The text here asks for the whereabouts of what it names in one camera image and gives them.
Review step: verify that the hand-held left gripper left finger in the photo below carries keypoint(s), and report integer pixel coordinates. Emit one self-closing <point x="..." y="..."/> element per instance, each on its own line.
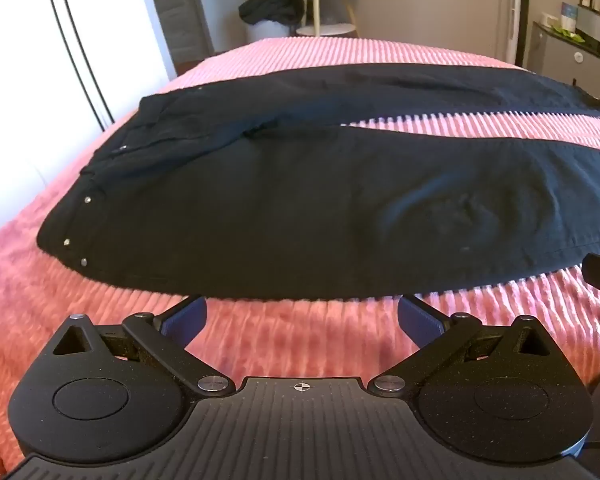
<point x="190" y="317"/>

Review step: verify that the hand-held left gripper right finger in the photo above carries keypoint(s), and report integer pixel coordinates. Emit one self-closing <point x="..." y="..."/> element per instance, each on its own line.
<point x="415" y="317"/>

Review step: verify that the black pants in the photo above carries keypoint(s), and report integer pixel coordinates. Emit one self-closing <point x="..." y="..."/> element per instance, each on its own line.
<point x="305" y="210"/>

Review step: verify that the pink ribbed blanket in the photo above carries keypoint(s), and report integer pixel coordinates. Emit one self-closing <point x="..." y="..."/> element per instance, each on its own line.
<point x="305" y="340"/>

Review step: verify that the grey cabinet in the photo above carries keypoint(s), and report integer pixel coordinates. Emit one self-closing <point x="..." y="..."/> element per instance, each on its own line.
<point x="570" y="60"/>

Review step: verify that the green tray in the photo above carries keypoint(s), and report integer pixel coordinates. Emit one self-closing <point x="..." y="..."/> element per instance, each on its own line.
<point x="567" y="34"/>

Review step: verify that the blue and white box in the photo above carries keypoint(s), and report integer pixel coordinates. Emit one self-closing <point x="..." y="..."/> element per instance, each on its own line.
<point x="570" y="16"/>

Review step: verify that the grey door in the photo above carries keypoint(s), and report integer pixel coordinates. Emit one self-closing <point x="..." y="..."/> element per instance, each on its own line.
<point x="180" y="25"/>

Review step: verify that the white laundry basket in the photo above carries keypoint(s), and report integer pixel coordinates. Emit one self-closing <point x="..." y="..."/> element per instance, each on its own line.
<point x="267" y="32"/>

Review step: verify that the white wardrobe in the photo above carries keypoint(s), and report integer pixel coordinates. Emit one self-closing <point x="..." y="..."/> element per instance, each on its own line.
<point x="35" y="60"/>

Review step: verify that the dark clothes pile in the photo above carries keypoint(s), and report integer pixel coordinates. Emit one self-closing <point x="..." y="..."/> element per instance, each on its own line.
<point x="272" y="5"/>

